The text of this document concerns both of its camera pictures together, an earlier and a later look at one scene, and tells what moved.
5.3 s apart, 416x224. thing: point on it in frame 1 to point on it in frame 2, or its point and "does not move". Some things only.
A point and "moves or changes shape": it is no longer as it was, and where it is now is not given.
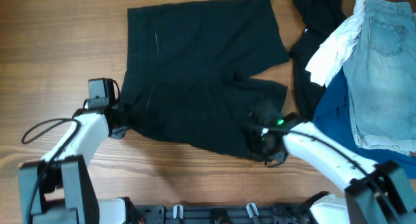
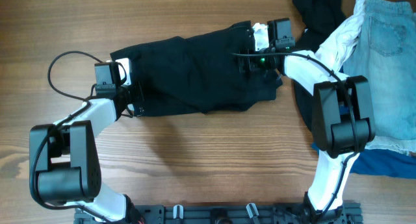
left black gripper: [120, 130] to [139, 95]
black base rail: [248, 213] does not move
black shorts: [190, 72] moves or changes shape
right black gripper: [260, 146] to [244, 63]
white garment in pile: [335, 49] does not move
